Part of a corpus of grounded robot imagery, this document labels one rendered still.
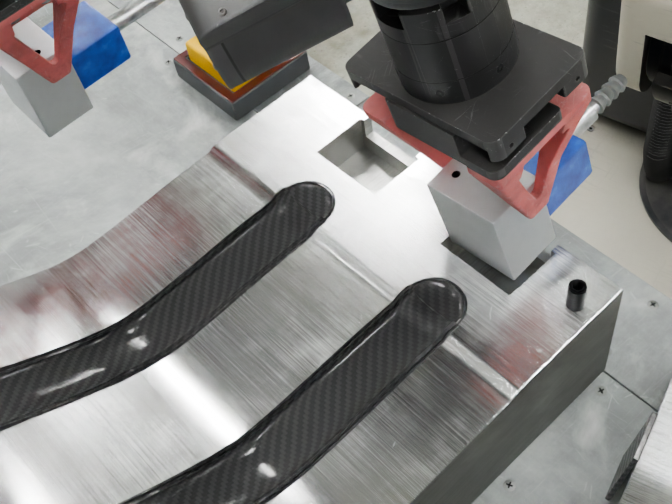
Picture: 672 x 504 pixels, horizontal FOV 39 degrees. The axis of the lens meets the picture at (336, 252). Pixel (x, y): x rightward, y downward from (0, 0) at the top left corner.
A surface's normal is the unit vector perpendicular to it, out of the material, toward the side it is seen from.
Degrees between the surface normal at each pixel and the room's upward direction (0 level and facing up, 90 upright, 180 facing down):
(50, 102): 89
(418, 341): 7
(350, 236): 0
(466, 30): 85
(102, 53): 89
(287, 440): 5
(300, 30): 92
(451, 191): 13
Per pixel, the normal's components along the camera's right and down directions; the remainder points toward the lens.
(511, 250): 0.63, 0.45
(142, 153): -0.11, -0.58
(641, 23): -0.56, 0.77
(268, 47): 0.35, 0.75
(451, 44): 0.08, 0.78
